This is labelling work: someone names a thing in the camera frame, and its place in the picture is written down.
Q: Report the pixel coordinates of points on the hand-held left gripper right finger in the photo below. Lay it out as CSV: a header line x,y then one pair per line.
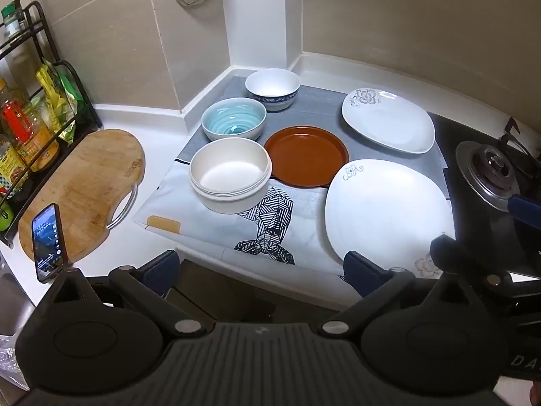
x,y
359,273

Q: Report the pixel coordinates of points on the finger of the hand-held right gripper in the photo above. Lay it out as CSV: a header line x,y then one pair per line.
x,y
449,254
525,212

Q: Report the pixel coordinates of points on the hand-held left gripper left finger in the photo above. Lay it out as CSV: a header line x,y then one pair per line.
x,y
162,271

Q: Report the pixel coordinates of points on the large white plate beige flower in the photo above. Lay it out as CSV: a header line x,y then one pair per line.
x,y
386,215

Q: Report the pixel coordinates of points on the cream ribbed bowl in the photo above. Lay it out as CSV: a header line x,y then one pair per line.
x,y
230,173

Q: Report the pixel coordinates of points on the brown round plate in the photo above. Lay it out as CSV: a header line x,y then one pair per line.
x,y
306,156

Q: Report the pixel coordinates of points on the white plate grey flower print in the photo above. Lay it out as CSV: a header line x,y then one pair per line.
x,y
391,122

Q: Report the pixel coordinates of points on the light blue swirl bowl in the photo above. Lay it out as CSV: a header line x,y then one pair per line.
x,y
233,120

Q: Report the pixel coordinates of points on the white bowl blue patterned rim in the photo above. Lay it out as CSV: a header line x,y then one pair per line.
x,y
270,86

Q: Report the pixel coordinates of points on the metal stove burner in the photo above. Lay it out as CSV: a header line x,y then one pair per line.
x,y
486,169

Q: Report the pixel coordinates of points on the white geometric printed cloth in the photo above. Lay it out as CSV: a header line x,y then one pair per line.
x,y
203,228

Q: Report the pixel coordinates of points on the black pan support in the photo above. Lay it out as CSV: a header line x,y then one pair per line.
x,y
517,141

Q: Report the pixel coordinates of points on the gas stove burner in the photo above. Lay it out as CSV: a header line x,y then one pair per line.
x,y
448,135

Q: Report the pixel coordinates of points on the black smartphone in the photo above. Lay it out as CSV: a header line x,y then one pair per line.
x,y
48,243

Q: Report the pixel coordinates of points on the wooden cutting board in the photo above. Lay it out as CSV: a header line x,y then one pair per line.
x,y
84,177

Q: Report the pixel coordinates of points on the steel sink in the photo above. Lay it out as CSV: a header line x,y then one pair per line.
x,y
10,296

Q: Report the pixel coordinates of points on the grey woven mat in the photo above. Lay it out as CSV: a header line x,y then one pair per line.
x,y
317,110

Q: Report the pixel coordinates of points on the clear plastic bag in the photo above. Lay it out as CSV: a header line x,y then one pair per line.
x,y
8,359

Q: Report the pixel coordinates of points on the yellow oil bottle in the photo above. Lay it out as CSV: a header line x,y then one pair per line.
x,y
40,141

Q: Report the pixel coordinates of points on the yellow label jar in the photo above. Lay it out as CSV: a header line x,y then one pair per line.
x,y
10,171

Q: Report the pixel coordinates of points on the green snack packet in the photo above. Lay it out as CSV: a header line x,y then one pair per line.
x,y
69,101

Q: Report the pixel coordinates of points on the red label bottle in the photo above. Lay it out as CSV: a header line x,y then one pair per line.
x,y
16,122

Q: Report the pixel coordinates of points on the yellow snack packet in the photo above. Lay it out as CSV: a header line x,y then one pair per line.
x,y
50,93

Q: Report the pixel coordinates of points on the green cap bottle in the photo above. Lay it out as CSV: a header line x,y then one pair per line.
x,y
12,21

